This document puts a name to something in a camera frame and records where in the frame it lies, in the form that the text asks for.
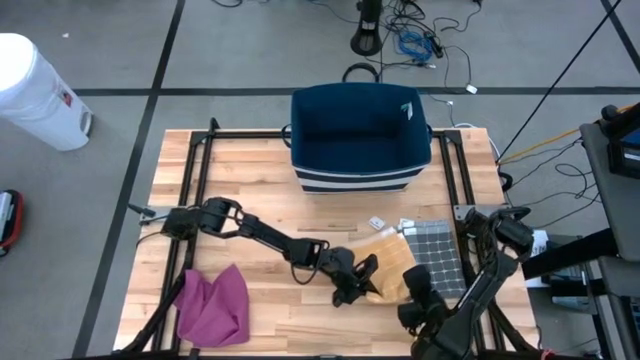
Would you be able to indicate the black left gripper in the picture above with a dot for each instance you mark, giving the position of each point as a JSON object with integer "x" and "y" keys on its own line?
{"x": 342, "y": 270}

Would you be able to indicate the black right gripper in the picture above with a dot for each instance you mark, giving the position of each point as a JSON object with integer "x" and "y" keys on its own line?
{"x": 432, "y": 307}

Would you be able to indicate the orange checked kitchen towel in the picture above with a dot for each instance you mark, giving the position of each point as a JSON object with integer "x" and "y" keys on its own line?
{"x": 392, "y": 265}

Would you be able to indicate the grey checked kitchen towel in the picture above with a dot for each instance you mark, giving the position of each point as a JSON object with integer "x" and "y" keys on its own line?
{"x": 437, "y": 260}

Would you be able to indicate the purple cloth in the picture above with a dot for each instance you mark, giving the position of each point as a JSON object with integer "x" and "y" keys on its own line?
{"x": 212, "y": 310}

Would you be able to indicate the navy white striped fabric basket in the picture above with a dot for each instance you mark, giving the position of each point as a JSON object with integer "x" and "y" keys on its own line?
{"x": 357, "y": 140}

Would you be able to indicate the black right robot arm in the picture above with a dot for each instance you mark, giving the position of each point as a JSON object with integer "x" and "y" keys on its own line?
{"x": 480, "y": 290}

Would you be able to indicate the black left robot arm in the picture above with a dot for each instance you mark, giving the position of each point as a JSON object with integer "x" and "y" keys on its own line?
{"x": 260, "y": 232}

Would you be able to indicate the white paper tag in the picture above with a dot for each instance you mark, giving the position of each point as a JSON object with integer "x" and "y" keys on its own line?
{"x": 376, "y": 223}
{"x": 406, "y": 223}

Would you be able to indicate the white paper sign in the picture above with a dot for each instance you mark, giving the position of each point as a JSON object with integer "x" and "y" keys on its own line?
{"x": 541, "y": 247}

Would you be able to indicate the white power adapter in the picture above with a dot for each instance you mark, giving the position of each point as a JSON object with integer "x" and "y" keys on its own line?
{"x": 471, "y": 89}

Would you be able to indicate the grey cart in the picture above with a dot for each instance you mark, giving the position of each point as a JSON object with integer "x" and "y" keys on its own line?
{"x": 607, "y": 190}

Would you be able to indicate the black stand base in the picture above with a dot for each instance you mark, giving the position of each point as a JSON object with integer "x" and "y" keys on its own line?
{"x": 366, "y": 37}

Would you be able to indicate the black power strip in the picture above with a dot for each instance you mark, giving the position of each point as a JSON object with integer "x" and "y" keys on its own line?
{"x": 434, "y": 45}

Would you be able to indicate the black box device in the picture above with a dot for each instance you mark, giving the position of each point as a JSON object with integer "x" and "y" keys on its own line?
{"x": 625, "y": 145}

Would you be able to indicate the thin black pole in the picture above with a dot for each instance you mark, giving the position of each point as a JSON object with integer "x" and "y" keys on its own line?
{"x": 560, "y": 77}

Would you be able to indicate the red black device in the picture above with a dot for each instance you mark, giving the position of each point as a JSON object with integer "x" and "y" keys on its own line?
{"x": 10, "y": 222}

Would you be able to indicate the white trash can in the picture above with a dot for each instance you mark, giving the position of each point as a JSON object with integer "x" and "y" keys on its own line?
{"x": 35, "y": 95}

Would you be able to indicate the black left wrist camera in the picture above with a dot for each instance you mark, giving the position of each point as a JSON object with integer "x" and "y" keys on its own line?
{"x": 368, "y": 266}

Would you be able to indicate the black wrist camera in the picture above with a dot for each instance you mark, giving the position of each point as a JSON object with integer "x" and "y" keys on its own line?
{"x": 417, "y": 280}
{"x": 368, "y": 266}

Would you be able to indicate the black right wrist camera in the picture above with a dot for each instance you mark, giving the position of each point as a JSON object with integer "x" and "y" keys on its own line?
{"x": 417, "y": 280}

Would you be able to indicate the black table frame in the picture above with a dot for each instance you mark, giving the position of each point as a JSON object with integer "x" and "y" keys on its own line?
{"x": 197, "y": 155}

